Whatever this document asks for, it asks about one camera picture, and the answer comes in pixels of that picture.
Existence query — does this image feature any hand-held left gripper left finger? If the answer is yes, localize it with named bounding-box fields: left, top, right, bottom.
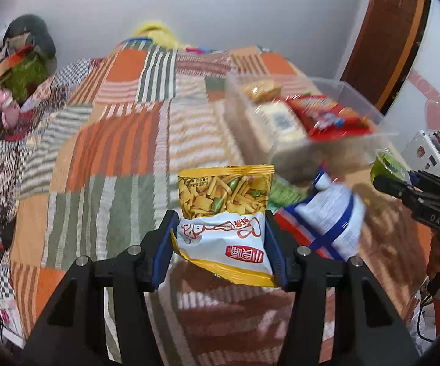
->
left=23, top=210, right=180, bottom=366

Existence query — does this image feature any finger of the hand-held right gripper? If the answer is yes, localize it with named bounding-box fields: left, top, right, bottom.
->
left=408, top=168, right=440, bottom=196
left=373, top=174, right=434, bottom=214

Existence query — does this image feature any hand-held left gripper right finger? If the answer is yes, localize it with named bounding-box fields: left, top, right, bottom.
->
left=264, top=210, right=420, bottom=366

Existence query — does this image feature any green jelly cup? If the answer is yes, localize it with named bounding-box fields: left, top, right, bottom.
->
left=370, top=149, right=411, bottom=187

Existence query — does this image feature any yellow white snack bag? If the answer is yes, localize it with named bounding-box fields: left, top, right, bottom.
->
left=171, top=165, right=276, bottom=287

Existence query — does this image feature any red snack packet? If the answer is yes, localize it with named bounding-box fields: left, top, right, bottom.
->
left=286, top=95, right=373, bottom=140

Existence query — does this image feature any beige cracker packet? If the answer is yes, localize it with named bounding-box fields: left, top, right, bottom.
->
left=243, top=101, right=308, bottom=149

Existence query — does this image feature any clear plastic storage container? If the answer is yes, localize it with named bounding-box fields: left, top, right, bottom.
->
left=224, top=72, right=399, bottom=185

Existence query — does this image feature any orange biscuit packet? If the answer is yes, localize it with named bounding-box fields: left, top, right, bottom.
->
left=243, top=80, right=283, bottom=102

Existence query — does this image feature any white stickered case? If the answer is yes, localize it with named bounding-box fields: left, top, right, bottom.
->
left=406, top=130, right=440, bottom=181

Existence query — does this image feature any green snack packet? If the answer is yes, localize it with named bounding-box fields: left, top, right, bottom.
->
left=269, top=179, right=308, bottom=211

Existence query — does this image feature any blue white snack bag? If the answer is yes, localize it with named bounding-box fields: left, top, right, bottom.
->
left=284, top=166, right=366, bottom=262

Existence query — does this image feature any striped patchwork blanket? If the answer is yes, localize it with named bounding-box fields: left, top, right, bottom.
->
left=0, top=40, right=434, bottom=366

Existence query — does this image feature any brown wooden door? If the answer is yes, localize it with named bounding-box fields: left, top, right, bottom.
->
left=340, top=0, right=432, bottom=115

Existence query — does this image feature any pink plush toy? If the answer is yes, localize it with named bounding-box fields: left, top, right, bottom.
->
left=0, top=89, right=21, bottom=128

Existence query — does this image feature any green bag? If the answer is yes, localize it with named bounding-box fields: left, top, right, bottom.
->
left=6, top=55, right=51, bottom=102

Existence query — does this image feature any pile of clutter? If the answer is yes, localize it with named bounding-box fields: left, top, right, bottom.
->
left=0, top=34, right=34, bottom=92

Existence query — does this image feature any grey cushion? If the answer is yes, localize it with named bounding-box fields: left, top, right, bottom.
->
left=4, top=14, right=57, bottom=62

